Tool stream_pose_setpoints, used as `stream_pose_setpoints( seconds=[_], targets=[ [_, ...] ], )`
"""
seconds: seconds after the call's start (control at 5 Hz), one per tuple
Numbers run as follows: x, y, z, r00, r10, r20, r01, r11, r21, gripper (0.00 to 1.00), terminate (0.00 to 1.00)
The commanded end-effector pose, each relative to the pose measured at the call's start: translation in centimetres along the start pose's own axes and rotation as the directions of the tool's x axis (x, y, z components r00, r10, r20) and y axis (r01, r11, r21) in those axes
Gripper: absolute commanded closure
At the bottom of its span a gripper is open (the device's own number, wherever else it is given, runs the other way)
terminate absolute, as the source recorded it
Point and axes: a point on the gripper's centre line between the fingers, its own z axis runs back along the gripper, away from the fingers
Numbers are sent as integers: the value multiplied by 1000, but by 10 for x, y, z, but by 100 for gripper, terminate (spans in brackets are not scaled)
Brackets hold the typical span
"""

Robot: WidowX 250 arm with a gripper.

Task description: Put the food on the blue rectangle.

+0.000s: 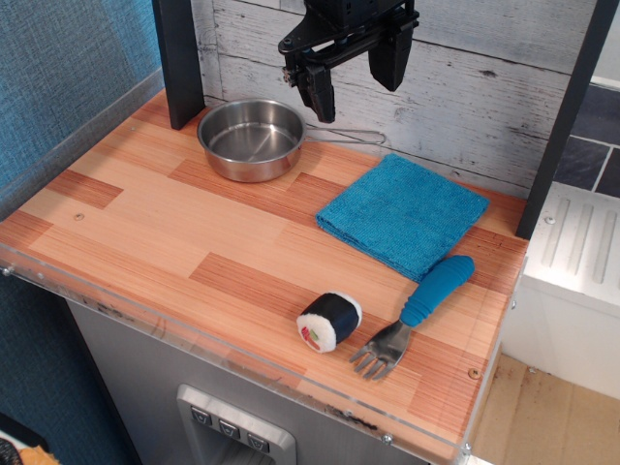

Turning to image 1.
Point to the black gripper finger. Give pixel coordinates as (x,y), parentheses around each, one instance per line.
(389,58)
(316,91)

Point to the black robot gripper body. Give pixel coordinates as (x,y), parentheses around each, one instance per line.
(334,32)

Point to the plush sushi roll toy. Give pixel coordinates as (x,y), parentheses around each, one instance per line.
(328,320)

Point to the blue folded cloth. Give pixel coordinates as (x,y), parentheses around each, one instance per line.
(403,215)

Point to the yellow black object at corner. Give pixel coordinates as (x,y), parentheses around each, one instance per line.
(28,449)

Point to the clear acrylic edge guard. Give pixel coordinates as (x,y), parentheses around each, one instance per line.
(144,354)

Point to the white ribbed sink unit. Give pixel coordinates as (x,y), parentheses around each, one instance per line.
(564,318)

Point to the silver dispenser button panel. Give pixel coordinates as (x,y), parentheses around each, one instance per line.
(220,433)

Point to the stainless steel pot with handle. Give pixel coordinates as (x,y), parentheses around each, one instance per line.
(257,140)

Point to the black left vertical post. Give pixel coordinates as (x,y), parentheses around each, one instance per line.
(178,47)

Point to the black vertical post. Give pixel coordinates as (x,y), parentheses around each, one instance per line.
(584,68)
(178,47)

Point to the black right vertical post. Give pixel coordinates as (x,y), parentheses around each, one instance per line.
(584,68)

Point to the blue-handled metal fork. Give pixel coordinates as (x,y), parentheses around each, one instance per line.
(382,353)

